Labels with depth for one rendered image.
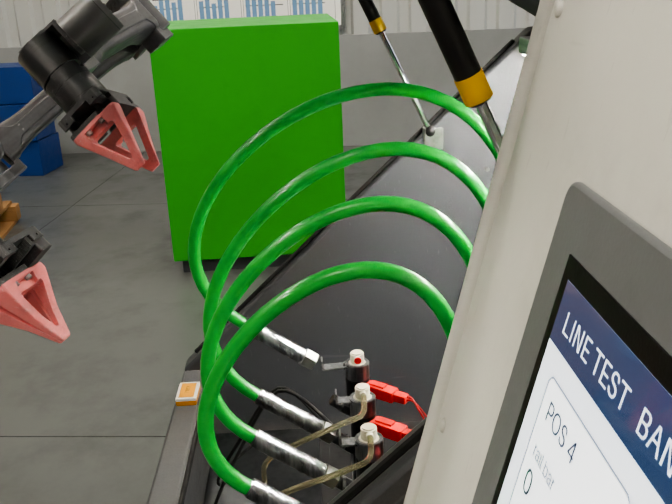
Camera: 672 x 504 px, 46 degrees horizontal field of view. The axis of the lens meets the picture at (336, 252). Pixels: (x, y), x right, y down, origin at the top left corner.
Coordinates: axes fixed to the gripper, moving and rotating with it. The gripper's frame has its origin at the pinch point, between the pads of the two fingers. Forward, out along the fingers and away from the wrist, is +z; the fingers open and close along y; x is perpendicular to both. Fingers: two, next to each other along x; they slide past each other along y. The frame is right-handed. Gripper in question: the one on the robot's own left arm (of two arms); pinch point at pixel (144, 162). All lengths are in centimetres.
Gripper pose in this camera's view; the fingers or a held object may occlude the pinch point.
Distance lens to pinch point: 100.7
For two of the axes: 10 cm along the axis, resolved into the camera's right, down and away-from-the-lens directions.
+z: 6.9, 7.3, -0.4
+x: -7.1, 6.8, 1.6
